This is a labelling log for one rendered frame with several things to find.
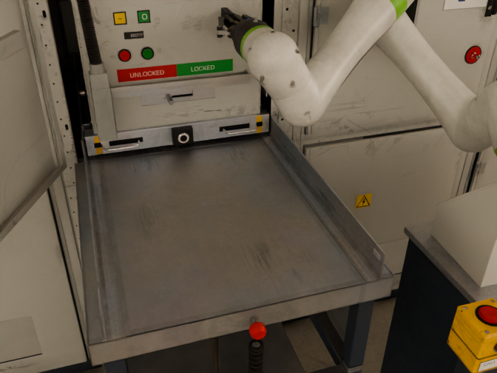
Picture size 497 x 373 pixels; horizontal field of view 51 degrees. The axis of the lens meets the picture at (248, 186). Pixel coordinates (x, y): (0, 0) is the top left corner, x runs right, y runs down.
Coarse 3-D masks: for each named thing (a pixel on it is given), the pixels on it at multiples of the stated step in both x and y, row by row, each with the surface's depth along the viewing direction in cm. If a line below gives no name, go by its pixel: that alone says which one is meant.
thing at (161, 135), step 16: (144, 128) 150; (160, 128) 150; (208, 128) 155; (224, 128) 157; (240, 128) 158; (96, 144) 147; (112, 144) 149; (128, 144) 150; (144, 144) 151; (160, 144) 153
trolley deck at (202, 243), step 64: (128, 192) 136; (192, 192) 136; (256, 192) 136; (128, 256) 114; (192, 256) 114; (256, 256) 114; (320, 256) 115; (128, 320) 98; (192, 320) 99; (256, 320) 103
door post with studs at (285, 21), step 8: (280, 0) 142; (288, 0) 142; (296, 0) 143; (280, 8) 143; (288, 8) 144; (296, 8) 144; (280, 16) 145; (288, 16) 145; (296, 16) 146; (280, 24) 146; (288, 24) 146; (296, 24) 147; (288, 32) 147; (296, 32) 148; (296, 40) 149; (272, 104) 158; (272, 112) 159; (280, 120) 161; (288, 128) 164; (288, 136) 165
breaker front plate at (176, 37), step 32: (96, 0) 129; (128, 0) 131; (160, 0) 133; (192, 0) 136; (224, 0) 138; (256, 0) 141; (96, 32) 133; (160, 32) 138; (192, 32) 140; (128, 64) 139; (160, 64) 142; (160, 96) 146; (192, 96) 149; (224, 96) 153; (256, 96) 156; (96, 128) 146; (128, 128) 149
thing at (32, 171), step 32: (0, 0) 116; (32, 0) 123; (0, 32) 117; (0, 64) 118; (32, 64) 131; (0, 96) 119; (32, 96) 132; (0, 128) 120; (32, 128) 133; (0, 160) 121; (32, 160) 135; (64, 160) 146; (0, 192) 122; (32, 192) 136; (0, 224) 123
